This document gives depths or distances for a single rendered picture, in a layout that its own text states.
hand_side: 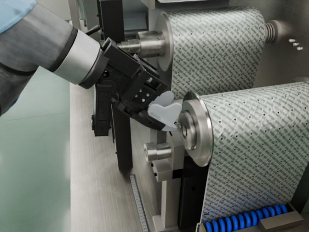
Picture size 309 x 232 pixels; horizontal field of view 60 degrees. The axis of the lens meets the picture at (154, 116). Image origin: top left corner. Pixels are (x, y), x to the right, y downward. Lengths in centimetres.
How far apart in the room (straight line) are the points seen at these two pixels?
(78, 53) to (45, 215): 173
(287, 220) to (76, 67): 54
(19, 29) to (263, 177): 52
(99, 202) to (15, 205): 137
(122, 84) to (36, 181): 189
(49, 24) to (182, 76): 37
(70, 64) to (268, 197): 52
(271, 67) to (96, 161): 64
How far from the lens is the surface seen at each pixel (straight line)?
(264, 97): 55
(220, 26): 68
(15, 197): 223
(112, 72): 43
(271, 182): 66
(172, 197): 69
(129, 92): 43
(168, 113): 48
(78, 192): 90
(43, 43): 39
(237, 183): 60
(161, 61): 72
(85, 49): 40
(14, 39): 39
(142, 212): 82
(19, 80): 44
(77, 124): 117
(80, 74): 40
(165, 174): 61
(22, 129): 286
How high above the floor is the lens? 157
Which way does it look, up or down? 35 degrees down
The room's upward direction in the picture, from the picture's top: straight up
